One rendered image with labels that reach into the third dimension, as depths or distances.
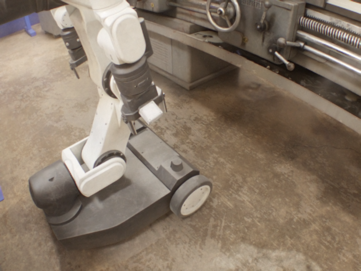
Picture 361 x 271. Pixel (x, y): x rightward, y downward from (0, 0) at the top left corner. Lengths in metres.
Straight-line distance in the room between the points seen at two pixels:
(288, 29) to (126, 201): 0.95
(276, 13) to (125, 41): 0.77
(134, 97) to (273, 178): 0.90
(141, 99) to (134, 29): 0.20
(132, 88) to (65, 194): 0.51
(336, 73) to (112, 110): 0.98
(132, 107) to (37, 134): 1.22
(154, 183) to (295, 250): 0.67
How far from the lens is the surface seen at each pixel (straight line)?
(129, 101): 0.63
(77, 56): 1.01
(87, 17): 0.70
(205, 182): 1.03
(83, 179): 0.93
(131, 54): 0.54
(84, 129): 1.66
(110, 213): 1.01
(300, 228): 1.22
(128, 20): 0.52
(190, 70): 1.82
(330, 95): 1.32
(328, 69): 1.28
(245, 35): 1.26
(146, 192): 1.03
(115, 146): 0.96
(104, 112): 0.91
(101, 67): 0.78
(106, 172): 0.94
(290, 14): 1.12
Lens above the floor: 1.00
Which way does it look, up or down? 42 degrees down
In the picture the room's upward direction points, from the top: 1 degrees counter-clockwise
